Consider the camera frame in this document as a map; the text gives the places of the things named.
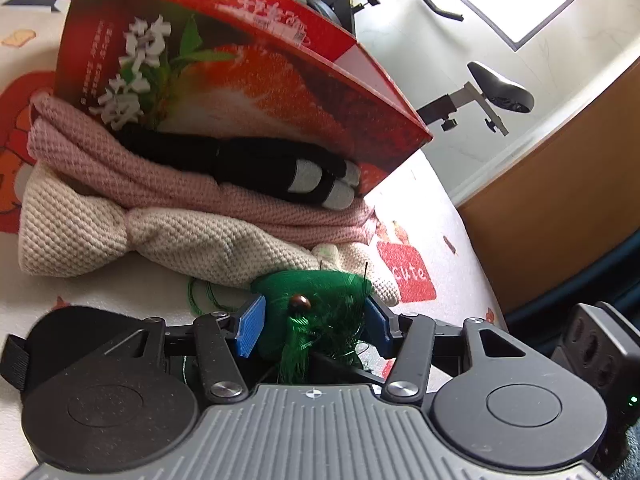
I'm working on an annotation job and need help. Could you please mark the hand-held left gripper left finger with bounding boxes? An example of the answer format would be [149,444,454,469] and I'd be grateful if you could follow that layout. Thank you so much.
[105,296,266,403]

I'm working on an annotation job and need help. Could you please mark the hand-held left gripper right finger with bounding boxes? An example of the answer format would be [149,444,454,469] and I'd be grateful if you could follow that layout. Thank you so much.
[365,295,526,403]

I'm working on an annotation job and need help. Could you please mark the green tasselled pouch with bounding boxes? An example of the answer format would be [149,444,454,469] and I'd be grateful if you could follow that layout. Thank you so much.
[187,269,396,386]

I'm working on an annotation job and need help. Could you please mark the pink knitted cloth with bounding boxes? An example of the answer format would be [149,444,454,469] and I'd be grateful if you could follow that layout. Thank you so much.
[26,92,377,246]

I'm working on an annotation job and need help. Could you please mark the black gloves with grey fingertips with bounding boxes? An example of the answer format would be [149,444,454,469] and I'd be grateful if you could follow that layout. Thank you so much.
[117,125,361,211]

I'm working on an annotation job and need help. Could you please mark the beige knitted cloth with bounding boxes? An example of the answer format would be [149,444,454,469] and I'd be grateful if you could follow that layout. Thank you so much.
[17,162,401,307]

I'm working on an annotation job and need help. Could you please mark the red cardboard box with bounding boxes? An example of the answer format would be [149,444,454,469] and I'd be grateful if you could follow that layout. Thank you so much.
[52,0,435,197]

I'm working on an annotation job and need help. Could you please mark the dark blue furniture edge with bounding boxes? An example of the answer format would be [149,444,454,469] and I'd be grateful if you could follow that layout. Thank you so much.
[505,237,640,326]

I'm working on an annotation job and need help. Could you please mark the wooden panel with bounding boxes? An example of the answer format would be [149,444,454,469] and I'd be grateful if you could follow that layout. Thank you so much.
[457,60,640,316]

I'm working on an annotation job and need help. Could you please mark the black exercise bike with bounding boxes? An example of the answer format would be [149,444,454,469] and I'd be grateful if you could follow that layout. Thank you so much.
[305,0,536,136]

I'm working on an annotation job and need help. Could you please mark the dark-framed window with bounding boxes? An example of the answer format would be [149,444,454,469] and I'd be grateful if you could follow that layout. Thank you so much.
[445,0,616,51]

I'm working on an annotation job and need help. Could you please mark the black round pad with strap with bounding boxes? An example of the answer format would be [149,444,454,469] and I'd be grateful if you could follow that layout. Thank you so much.
[0,305,166,396]

